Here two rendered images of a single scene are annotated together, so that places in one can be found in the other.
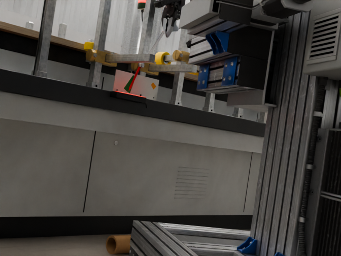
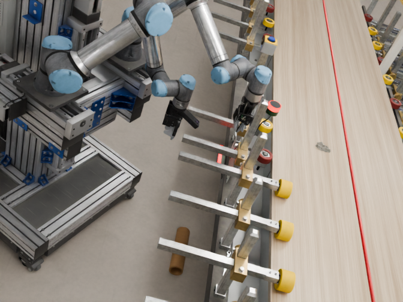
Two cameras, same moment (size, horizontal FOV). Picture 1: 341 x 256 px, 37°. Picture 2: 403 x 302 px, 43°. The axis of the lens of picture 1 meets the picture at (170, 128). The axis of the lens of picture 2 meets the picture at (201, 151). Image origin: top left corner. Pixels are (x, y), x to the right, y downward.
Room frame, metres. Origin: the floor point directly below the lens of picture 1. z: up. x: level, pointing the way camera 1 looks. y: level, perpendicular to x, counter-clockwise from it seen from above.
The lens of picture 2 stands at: (3.39, -1.57, 2.40)
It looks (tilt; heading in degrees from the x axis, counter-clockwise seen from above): 39 degrees down; 126
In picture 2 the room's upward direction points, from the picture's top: 22 degrees clockwise
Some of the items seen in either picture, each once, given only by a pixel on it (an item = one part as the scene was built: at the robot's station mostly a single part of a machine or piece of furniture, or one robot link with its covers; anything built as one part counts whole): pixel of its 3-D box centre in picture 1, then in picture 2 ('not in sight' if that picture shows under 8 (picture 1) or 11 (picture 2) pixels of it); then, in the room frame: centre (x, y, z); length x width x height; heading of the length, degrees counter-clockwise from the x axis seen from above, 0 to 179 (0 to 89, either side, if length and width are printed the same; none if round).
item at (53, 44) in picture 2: not in sight; (56, 54); (1.83, -0.62, 1.21); 0.13 x 0.12 x 0.14; 165
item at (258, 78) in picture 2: not in sight; (259, 79); (2.33, 0.07, 1.31); 0.09 x 0.08 x 0.11; 6
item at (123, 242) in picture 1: (137, 243); (179, 250); (2.31, 0.07, 0.04); 0.30 x 0.08 x 0.08; 134
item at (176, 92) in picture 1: (181, 60); (244, 173); (2.51, -0.01, 0.93); 0.04 x 0.04 x 0.48; 44
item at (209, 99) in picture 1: (213, 76); (238, 218); (2.68, -0.19, 0.89); 0.04 x 0.04 x 0.48; 44
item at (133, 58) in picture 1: (117, 59); (226, 122); (2.12, 0.26, 0.84); 0.44 x 0.03 x 0.04; 44
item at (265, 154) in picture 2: not in sight; (261, 161); (2.44, 0.22, 0.85); 0.08 x 0.08 x 0.11
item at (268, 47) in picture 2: not in sight; (268, 45); (1.98, 0.54, 1.18); 0.07 x 0.07 x 0.08; 44
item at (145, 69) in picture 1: (144, 67); (241, 154); (2.36, 0.16, 0.85); 0.14 x 0.06 x 0.05; 134
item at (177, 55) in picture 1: (184, 57); (246, 173); (2.53, -0.02, 0.95); 0.14 x 0.06 x 0.05; 134
